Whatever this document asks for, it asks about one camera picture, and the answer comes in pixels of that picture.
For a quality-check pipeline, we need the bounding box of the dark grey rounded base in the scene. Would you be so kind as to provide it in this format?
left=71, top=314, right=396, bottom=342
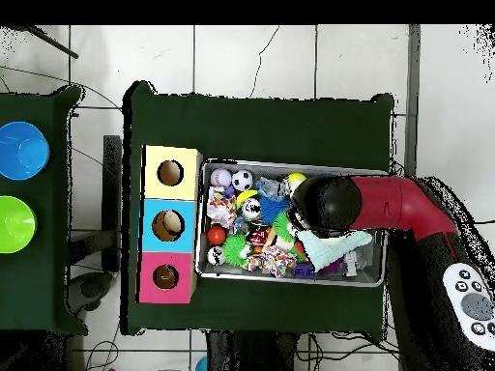
left=67, top=271, right=115, bottom=314

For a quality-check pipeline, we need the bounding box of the light blue muslin cloth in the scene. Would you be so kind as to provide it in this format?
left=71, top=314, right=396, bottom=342
left=296, top=230, right=373, bottom=272

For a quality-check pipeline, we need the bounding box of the crushed silver drink can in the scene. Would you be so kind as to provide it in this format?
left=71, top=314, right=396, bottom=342
left=241, top=197, right=263, bottom=221

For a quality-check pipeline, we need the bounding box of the red-orange smooth ball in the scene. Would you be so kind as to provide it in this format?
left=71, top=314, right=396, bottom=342
left=206, top=224, right=228, bottom=246

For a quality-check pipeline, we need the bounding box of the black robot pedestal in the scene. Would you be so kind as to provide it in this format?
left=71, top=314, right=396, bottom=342
left=204, top=329, right=303, bottom=371

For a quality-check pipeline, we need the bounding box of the small white baseball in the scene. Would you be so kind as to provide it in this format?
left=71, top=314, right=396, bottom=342
left=209, top=168, right=233, bottom=189

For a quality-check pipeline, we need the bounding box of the shallow wire mesh bin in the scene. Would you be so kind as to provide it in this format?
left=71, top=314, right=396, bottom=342
left=193, top=157, right=390, bottom=289

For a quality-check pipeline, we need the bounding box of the green plastic bowl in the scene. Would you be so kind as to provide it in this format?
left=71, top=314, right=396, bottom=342
left=0, top=195, right=38, bottom=255

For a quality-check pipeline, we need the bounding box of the white colourful-dotted wrapper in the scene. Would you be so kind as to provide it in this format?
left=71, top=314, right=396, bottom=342
left=206, top=186, right=238, bottom=229

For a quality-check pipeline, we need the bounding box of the wooden box with three holes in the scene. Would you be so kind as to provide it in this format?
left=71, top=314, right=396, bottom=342
left=135, top=145, right=204, bottom=305

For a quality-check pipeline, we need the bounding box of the blue round object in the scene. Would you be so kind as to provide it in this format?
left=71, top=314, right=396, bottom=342
left=0, top=121, right=51, bottom=182

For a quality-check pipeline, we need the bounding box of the small soccer ball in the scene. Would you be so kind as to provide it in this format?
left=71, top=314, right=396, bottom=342
left=230, top=169, right=254, bottom=192

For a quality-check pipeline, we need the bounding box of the green spiky toy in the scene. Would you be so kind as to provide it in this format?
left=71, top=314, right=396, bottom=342
left=221, top=233, right=252, bottom=268

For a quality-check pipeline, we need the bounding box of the dark thin rod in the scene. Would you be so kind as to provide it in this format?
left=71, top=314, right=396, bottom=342
left=16, top=25, right=79, bottom=60

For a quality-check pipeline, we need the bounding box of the colourful crumpled fabric scrunchie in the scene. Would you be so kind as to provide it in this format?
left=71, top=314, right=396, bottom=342
left=245, top=244, right=298, bottom=278

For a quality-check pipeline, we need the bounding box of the blue spiky rubber ball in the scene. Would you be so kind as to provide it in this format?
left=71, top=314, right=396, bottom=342
left=257, top=194, right=292, bottom=226

